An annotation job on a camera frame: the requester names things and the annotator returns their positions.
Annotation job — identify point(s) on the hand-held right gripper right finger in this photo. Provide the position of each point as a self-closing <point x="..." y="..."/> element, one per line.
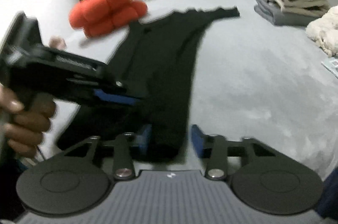
<point x="198" y="140"/>

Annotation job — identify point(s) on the clear plastic package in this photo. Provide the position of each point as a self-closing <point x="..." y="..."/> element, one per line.
<point x="332" y="65"/>

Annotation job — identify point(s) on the grey bed sheet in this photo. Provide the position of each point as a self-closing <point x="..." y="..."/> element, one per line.
<point x="250" y="81"/>

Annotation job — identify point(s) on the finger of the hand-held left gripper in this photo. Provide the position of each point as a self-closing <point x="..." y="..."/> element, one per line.
<point x="113" y="99"/>
<point x="105" y="86"/>

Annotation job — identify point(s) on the person's left hand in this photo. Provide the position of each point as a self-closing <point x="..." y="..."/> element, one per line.
<point x="29" y="123"/>

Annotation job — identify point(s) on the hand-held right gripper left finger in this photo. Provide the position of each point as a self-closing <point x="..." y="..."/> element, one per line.
<point x="145" y="139"/>

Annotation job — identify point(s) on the black shirt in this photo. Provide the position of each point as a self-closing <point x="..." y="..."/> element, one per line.
<point x="163" y="60"/>

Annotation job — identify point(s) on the orange pumpkin plush pillow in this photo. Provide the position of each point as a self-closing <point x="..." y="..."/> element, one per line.
<point x="105" y="9"/>

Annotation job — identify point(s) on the folded beige garment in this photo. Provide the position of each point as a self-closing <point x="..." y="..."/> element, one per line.
<point x="301" y="6"/>

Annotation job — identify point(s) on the white fluffy plush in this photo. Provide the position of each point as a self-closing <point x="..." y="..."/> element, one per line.
<point x="324" y="28"/>

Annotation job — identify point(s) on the person's dark clothing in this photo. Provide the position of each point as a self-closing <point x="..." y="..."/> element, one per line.
<point x="330" y="195"/>

